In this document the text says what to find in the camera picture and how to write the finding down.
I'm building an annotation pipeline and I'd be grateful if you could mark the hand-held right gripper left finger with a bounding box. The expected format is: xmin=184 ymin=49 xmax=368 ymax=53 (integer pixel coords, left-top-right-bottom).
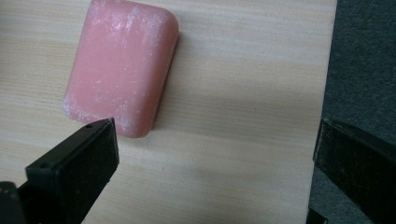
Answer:
xmin=17 ymin=117 xmax=120 ymax=224

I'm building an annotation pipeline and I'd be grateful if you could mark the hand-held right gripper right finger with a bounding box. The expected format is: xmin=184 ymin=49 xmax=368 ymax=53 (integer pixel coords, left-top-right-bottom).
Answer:
xmin=313 ymin=118 xmax=396 ymax=224

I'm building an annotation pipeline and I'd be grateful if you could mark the pink soap bar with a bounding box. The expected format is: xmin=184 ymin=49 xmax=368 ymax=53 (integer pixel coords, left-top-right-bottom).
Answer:
xmin=62 ymin=0 xmax=180 ymax=139

